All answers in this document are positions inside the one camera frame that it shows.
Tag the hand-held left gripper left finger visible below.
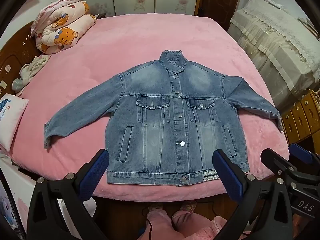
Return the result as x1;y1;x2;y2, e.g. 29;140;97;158
26;149;110;240

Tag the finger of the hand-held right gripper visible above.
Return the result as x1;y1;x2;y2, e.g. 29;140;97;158
260;148;304;180
288;143;320;167

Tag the white pink cartoon cabinet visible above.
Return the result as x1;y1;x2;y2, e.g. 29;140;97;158
0;154;98;240

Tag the brown wooden headboard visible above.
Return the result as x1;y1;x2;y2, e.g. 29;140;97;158
0;22;42;98

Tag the knitted multicolour slipper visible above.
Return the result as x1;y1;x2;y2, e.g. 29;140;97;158
147;203;165;215
178;202;198;215

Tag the black cable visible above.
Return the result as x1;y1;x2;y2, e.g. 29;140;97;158
144;217;153;240

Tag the dark brown wooden door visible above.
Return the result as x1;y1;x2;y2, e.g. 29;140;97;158
201;0;243;30

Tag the wooden slatted crib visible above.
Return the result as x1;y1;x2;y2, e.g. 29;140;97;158
281;89;320;153

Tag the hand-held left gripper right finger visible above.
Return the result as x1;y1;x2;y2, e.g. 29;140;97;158
212;149;293;240

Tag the person's pink fleece clothing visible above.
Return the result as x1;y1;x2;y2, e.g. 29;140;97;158
139;209;250;240

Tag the blue denim jacket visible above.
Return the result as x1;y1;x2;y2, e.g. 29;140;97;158
44;49;284;187

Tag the white embroidered pillow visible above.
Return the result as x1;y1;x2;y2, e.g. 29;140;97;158
0;93;29;152

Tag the folded cartoon bear quilt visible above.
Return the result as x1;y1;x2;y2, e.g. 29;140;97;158
30;0;97;55

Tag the pink fleece bed blanket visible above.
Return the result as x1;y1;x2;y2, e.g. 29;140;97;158
7;15;292;201

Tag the crumpled grey white cloth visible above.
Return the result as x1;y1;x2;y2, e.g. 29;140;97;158
12;54;52;93

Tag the cream lace covered furniture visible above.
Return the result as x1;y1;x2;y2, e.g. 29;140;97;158
229;0;320;110

